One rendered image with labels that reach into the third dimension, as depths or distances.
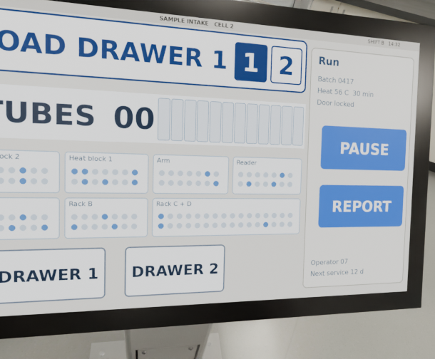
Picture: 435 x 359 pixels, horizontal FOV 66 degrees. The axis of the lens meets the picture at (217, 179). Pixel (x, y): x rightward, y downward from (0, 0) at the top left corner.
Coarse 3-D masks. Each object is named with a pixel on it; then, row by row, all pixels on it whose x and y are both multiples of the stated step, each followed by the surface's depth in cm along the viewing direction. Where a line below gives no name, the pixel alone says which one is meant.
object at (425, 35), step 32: (64, 0) 28; (96, 0) 29; (128, 0) 29; (160, 0) 30; (192, 0) 30; (224, 0) 31; (352, 32) 34; (384, 32) 35; (416, 32) 35; (416, 128) 36; (416, 160) 36; (416, 192) 36; (416, 224) 37; (416, 256) 37; (416, 288) 37; (0, 320) 29; (32, 320) 29; (64, 320) 30; (96, 320) 30; (128, 320) 31; (160, 320) 31; (192, 320) 32; (224, 320) 33
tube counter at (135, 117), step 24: (120, 96) 30; (144, 96) 30; (168, 96) 30; (120, 120) 30; (144, 120) 30; (168, 120) 30; (192, 120) 31; (216, 120) 31; (240, 120) 32; (264, 120) 32; (288, 120) 33; (192, 144) 31; (216, 144) 32; (240, 144) 32; (264, 144) 32; (288, 144) 33
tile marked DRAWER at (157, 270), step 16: (128, 256) 30; (144, 256) 31; (160, 256) 31; (176, 256) 31; (192, 256) 32; (208, 256) 32; (224, 256) 32; (128, 272) 30; (144, 272) 31; (160, 272) 31; (176, 272) 31; (192, 272) 32; (208, 272) 32; (224, 272) 32; (128, 288) 31; (144, 288) 31; (160, 288) 31; (176, 288) 31; (192, 288) 32; (208, 288) 32; (224, 288) 32
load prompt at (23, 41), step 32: (0, 32) 27; (32, 32) 28; (64, 32) 28; (96, 32) 29; (128, 32) 29; (160, 32) 30; (192, 32) 31; (224, 32) 31; (0, 64) 28; (32, 64) 28; (64, 64) 28; (96, 64) 29; (128, 64) 30; (160, 64) 30; (192, 64) 31; (224, 64) 31; (256, 64) 32; (288, 64) 33
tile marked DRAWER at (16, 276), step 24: (0, 264) 28; (24, 264) 29; (48, 264) 29; (72, 264) 29; (96, 264) 30; (0, 288) 28; (24, 288) 29; (48, 288) 29; (72, 288) 30; (96, 288) 30
